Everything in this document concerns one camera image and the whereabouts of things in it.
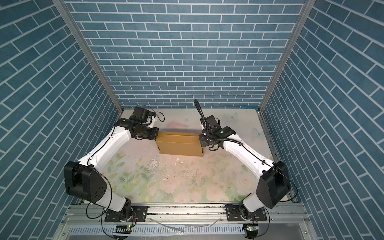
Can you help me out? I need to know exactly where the brown cardboard paper box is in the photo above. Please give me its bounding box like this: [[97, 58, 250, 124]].
[[156, 132, 203, 157]]

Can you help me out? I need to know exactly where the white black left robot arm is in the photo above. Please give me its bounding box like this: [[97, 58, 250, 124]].
[[63, 106, 159, 218]]

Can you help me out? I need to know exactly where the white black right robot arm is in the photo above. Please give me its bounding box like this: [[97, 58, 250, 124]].
[[199, 116, 292, 220]]

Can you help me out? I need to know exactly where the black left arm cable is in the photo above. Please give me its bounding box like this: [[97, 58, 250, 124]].
[[85, 104, 166, 220]]

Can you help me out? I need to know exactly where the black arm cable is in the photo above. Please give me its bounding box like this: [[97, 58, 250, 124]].
[[85, 104, 166, 220], [193, 99, 299, 203]]

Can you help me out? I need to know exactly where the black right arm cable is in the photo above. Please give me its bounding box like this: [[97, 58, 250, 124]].
[[193, 99, 299, 203]]

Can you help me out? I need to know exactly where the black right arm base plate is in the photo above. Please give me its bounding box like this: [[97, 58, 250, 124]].
[[224, 204, 267, 222]]

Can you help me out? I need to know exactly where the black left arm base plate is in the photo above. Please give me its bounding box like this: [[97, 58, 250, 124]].
[[105, 206, 149, 224]]

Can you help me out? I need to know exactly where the aluminium left corner post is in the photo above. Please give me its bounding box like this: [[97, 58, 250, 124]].
[[52, 0, 124, 115]]

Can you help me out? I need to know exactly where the aluminium corner post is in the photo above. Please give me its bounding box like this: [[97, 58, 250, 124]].
[[259, 0, 316, 113], [52, 0, 124, 115]]

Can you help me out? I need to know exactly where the aluminium front rail frame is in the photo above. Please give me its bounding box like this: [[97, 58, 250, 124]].
[[54, 203, 316, 240]]

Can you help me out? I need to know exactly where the aluminium right corner post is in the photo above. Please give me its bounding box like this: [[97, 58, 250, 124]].
[[259, 0, 316, 113]]

